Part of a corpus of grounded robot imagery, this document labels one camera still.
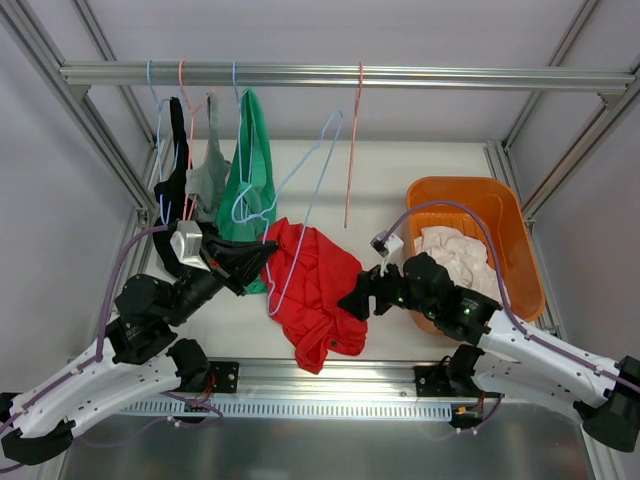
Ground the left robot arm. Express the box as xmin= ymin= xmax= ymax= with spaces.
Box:
xmin=1 ymin=235 xmax=279 ymax=467

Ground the pink hanger of grey top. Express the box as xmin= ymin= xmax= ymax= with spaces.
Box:
xmin=177 ymin=59 xmax=214 ymax=221

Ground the blue hanger of black top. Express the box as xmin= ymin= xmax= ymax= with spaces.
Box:
xmin=145 ymin=60 xmax=171 ymax=225

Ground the green tank top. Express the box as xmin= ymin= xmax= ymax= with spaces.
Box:
xmin=215 ymin=87 xmax=279 ymax=296

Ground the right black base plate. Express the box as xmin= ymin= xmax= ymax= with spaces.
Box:
xmin=413 ymin=365 xmax=452 ymax=398

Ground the blue hanger of green top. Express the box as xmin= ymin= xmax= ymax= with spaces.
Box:
xmin=232 ymin=61 xmax=254 ymax=197

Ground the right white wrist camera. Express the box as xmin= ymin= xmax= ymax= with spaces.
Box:
xmin=370 ymin=231 xmax=404 ymax=276

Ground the grey tank top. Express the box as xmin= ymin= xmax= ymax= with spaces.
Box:
xmin=185 ymin=92 xmax=231 ymax=222

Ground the white tank top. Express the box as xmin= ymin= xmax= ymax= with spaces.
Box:
xmin=413 ymin=226 xmax=503 ymax=304

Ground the black tank top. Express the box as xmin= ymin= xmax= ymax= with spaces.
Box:
xmin=151 ymin=96 xmax=221 ymax=281

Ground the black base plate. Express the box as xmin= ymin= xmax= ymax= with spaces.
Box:
xmin=208 ymin=359 xmax=240 ymax=394
xmin=413 ymin=365 xmax=452 ymax=398

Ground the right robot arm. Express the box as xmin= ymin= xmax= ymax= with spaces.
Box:
xmin=338 ymin=253 xmax=639 ymax=453

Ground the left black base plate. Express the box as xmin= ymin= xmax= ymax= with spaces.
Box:
xmin=208 ymin=359 xmax=240 ymax=394

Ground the orange plastic basket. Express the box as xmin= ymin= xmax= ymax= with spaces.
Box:
xmin=404 ymin=176 xmax=545 ymax=322

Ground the front aluminium rail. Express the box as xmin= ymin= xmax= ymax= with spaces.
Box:
xmin=89 ymin=353 xmax=501 ymax=397

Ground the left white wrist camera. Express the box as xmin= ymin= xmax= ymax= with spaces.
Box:
xmin=170 ymin=220 xmax=206 ymax=270

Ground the slotted cable duct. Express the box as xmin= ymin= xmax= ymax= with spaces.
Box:
xmin=120 ymin=395 xmax=477 ymax=422

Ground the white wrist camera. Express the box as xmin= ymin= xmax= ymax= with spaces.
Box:
xmin=370 ymin=231 xmax=404 ymax=276
xmin=170 ymin=220 xmax=206 ymax=270

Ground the blue hanger of red top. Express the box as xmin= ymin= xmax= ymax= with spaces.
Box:
xmin=231 ymin=109 xmax=345 ymax=317

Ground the aluminium hanging rail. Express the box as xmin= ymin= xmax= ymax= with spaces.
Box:
xmin=59 ymin=61 xmax=639 ymax=94

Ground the red tank top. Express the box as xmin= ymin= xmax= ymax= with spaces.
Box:
xmin=261 ymin=218 xmax=368 ymax=374

